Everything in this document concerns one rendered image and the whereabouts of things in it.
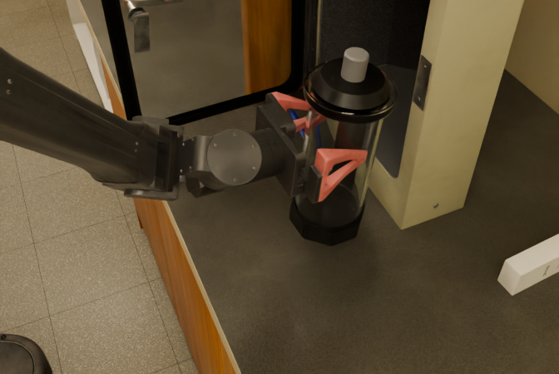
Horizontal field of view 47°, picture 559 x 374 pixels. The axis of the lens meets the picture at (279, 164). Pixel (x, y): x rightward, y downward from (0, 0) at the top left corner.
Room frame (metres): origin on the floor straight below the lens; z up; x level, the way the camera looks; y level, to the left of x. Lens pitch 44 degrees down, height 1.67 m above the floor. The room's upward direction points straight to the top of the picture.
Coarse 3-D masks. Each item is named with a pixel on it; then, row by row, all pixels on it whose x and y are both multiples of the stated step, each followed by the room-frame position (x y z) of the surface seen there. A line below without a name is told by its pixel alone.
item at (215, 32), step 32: (128, 0) 0.78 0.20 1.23; (160, 0) 0.79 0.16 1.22; (192, 0) 0.81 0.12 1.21; (224, 0) 0.83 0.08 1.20; (256, 0) 0.86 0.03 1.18; (288, 0) 0.88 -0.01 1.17; (128, 32) 0.77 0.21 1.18; (160, 32) 0.79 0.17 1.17; (192, 32) 0.81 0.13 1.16; (224, 32) 0.83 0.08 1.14; (256, 32) 0.85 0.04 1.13; (288, 32) 0.88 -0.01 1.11; (160, 64) 0.79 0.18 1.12; (192, 64) 0.81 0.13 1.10; (224, 64) 0.83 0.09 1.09; (256, 64) 0.85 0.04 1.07; (288, 64) 0.88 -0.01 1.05; (160, 96) 0.79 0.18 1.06; (192, 96) 0.81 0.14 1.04; (224, 96) 0.83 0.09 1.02
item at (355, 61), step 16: (352, 48) 0.61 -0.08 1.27; (336, 64) 0.62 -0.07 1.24; (352, 64) 0.58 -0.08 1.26; (368, 64) 0.62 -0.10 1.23; (320, 80) 0.59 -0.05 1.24; (336, 80) 0.58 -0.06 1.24; (352, 80) 0.58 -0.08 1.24; (368, 80) 0.59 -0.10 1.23; (384, 80) 0.59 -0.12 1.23; (320, 96) 0.57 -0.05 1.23; (336, 96) 0.56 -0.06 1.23; (352, 96) 0.56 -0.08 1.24; (368, 96) 0.56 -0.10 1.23; (384, 96) 0.57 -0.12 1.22
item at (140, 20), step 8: (136, 16) 0.76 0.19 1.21; (144, 16) 0.77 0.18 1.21; (136, 24) 0.76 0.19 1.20; (144, 24) 0.76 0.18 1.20; (136, 32) 0.76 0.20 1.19; (144, 32) 0.77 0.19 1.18; (136, 40) 0.76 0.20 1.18; (144, 40) 0.77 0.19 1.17; (136, 48) 0.76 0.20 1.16; (144, 48) 0.77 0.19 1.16
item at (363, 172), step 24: (312, 72) 0.62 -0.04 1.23; (384, 72) 0.63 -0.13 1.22; (312, 96) 0.57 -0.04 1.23; (312, 120) 0.58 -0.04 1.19; (336, 120) 0.55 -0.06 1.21; (312, 144) 0.57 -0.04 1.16; (336, 144) 0.55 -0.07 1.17; (360, 144) 0.55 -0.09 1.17; (336, 168) 0.55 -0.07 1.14; (360, 168) 0.55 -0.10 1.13; (336, 192) 0.55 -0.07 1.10; (360, 192) 0.56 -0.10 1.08; (312, 216) 0.55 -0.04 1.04; (336, 216) 0.55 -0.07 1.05
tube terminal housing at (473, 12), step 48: (432, 0) 0.64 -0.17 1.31; (480, 0) 0.63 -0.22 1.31; (432, 48) 0.63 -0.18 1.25; (480, 48) 0.64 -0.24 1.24; (432, 96) 0.62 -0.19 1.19; (480, 96) 0.65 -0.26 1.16; (432, 144) 0.63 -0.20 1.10; (480, 144) 0.66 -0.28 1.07; (384, 192) 0.66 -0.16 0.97; (432, 192) 0.63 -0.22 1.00
